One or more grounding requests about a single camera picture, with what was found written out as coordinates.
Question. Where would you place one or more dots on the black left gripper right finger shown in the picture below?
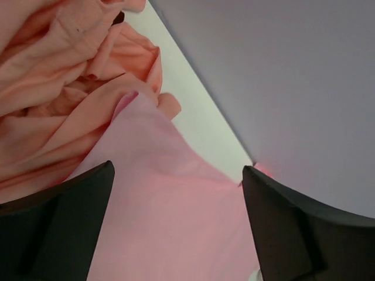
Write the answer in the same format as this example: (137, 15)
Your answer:
(299, 238)

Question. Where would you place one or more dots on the dark maroon t-shirt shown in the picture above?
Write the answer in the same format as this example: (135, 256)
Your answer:
(119, 18)

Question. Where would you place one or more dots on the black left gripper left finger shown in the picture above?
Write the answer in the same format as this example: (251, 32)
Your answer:
(52, 234)

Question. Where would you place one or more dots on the peach orange t-shirt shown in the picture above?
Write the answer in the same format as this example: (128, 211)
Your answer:
(64, 69)

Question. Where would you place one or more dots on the light pink t-shirt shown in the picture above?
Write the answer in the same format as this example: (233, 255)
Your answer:
(171, 215)

